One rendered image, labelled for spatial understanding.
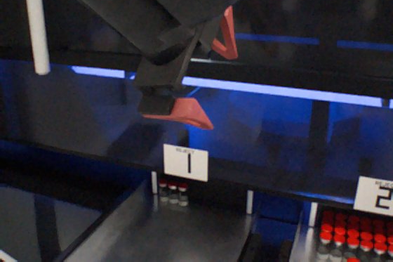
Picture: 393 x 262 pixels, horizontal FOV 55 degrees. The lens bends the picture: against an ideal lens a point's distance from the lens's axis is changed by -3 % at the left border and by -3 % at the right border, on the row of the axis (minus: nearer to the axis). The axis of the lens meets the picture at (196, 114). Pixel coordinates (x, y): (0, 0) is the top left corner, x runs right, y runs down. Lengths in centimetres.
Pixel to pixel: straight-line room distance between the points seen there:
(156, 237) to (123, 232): 7
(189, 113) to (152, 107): 5
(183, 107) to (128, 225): 46
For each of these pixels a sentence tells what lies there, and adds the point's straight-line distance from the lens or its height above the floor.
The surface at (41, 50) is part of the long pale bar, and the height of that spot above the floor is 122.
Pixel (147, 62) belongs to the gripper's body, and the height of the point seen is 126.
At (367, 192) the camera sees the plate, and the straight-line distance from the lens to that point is 67.
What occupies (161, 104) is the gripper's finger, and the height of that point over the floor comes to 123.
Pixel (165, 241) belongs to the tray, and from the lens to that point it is 75.
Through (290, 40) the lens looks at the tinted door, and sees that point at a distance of 60.
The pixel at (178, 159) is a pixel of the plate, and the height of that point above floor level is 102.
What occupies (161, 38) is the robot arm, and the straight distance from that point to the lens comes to 27.
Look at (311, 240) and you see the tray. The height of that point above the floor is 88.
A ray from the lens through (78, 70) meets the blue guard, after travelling 76.
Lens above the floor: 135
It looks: 21 degrees down
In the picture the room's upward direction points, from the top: straight up
